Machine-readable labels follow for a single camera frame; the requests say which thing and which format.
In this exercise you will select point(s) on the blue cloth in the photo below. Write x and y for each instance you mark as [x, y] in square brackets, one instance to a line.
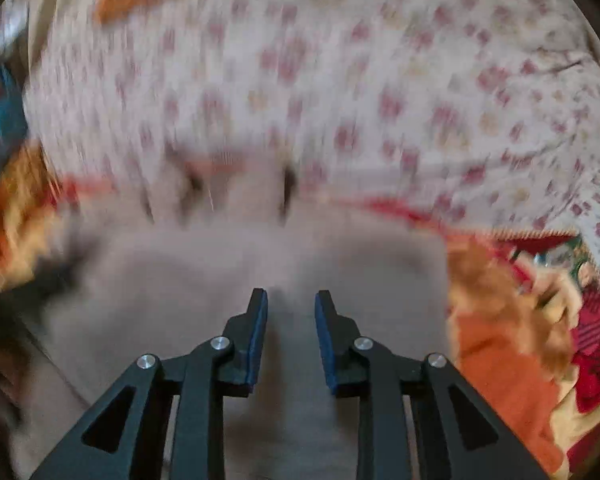
[5, 110]

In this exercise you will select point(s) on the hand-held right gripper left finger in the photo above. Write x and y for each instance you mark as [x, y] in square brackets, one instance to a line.
[258, 341]

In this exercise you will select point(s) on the floral printed bedsheet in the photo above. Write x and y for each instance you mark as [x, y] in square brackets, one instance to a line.
[360, 85]

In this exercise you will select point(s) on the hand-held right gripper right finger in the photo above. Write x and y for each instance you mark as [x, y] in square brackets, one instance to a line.
[326, 346]

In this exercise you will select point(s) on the orange and red printed blanket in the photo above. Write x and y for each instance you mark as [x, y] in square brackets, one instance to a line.
[535, 330]

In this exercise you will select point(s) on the beige pants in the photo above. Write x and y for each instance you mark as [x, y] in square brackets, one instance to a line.
[260, 240]

